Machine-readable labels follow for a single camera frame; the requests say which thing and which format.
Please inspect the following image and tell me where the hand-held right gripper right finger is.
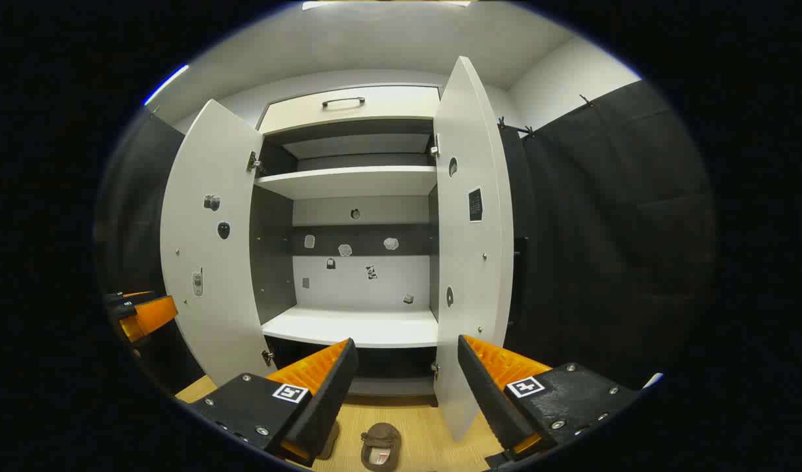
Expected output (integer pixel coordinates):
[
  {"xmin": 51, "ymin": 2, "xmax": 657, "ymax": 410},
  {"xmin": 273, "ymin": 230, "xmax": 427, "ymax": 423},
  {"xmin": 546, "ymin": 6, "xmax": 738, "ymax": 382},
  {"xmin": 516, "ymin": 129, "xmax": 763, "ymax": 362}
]
[{"xmin": 457, "ymin": 334, "xmax": 641, "ymax": 469}]

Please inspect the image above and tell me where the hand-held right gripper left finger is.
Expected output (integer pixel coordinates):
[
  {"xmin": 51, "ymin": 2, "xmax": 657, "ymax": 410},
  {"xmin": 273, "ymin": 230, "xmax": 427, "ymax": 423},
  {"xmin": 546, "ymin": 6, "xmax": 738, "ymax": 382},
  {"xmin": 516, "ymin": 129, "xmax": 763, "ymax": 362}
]
[{"xmin": 186, "ymin": 338, "xmax": 360, "ymax": 467}]

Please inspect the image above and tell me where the brown fuzzy shoe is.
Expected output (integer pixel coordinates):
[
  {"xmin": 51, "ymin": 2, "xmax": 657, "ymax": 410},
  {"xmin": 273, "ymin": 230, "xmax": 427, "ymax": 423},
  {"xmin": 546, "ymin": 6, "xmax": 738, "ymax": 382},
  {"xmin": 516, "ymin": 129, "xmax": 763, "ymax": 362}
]
[
  {"xmin": 360, "ymin": 423, "xmax": 402, "ymax": 472},
  {"xmin": 317, "ymin": 420, "xmax": 341, "ymax": 461}
]

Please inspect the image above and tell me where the white shoe cabinet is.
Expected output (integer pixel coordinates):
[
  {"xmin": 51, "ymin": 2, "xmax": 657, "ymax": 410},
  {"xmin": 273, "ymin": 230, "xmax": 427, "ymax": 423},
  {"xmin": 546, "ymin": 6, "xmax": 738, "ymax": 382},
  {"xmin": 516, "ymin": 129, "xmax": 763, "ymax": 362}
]
[{"xmin": 249, "ymin": 84, "xmax": 441, "ymax": 406}]

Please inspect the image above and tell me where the white cabinet drawer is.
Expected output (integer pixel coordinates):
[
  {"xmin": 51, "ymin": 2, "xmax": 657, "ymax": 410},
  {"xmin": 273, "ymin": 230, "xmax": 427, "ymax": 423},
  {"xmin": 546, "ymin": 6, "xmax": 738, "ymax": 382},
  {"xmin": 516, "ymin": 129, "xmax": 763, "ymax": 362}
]
[{"xmin": 257, "ymin": 85, "xmax": 441, "ymax": 135}]

